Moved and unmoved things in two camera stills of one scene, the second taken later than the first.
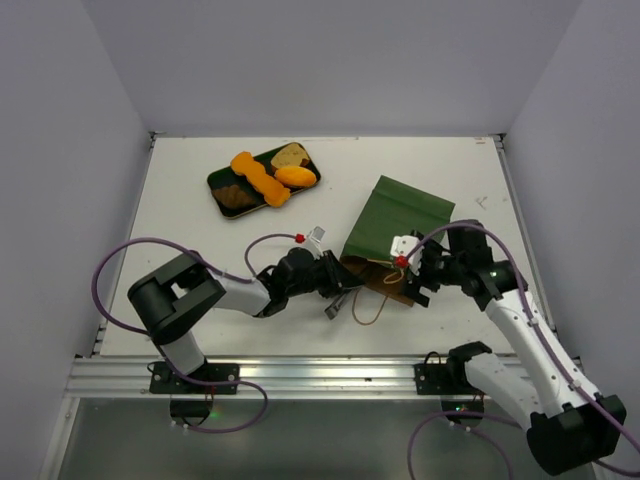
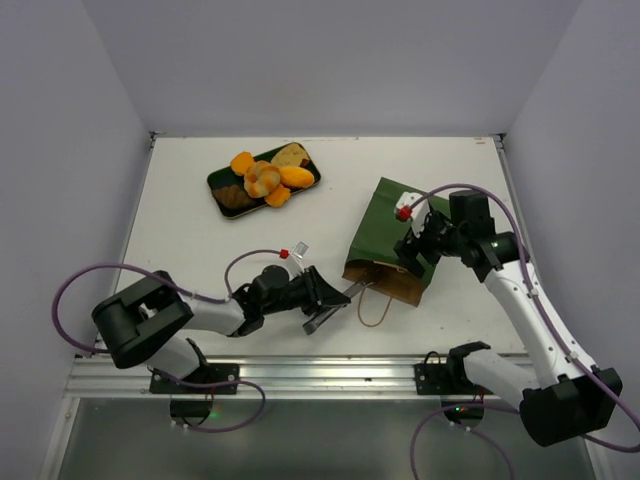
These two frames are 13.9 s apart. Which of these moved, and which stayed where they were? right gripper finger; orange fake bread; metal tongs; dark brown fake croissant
Moved: right gripper finger; metal tongs
Stayed: orange fake bread; dark brown fake croissant
